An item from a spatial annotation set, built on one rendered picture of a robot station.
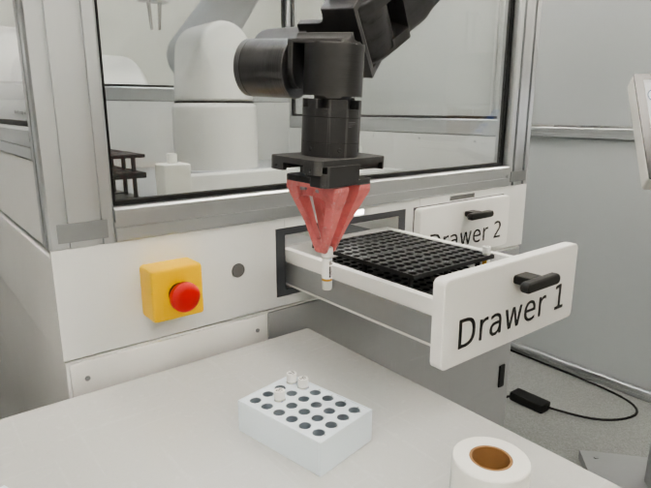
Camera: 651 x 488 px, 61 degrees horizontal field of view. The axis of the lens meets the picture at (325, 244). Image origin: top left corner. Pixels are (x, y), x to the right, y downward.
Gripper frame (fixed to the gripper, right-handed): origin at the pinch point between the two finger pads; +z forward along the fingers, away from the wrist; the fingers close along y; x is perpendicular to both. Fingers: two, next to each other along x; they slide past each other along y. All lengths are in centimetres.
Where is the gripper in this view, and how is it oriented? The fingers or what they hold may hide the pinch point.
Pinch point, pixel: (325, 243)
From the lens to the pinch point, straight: 56.8
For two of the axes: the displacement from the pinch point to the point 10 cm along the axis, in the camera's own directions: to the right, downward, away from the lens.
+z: -0.5, 9.6, 2.6
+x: 7.4, 2.1, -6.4
